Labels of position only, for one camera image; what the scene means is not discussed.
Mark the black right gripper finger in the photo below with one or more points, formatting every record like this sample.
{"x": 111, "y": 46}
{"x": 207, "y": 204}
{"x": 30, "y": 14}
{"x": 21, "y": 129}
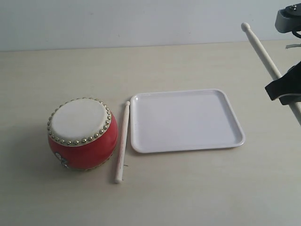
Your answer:
{"x": 290, "y": 99}
{"x": 290, "y": 83}

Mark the white wooden drumstick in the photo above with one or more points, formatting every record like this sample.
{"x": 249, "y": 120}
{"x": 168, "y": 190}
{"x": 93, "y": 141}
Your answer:
{"x": 268, "y": 63}

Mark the wooden drumstick with red marks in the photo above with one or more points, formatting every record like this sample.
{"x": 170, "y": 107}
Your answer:
{"x": 123, "y": 143}

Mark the red drum with brass studs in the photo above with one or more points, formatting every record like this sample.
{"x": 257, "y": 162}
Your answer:
{"x": 82, "y": 133}

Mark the white rectangular plastic tray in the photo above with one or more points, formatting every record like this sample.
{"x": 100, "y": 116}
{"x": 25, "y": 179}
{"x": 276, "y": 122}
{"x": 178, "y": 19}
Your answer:
{"x": 184, "y": 120}

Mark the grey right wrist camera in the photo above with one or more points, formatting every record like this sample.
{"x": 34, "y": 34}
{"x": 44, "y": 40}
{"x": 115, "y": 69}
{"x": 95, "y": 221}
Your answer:
{"x": 289, "y": 19}

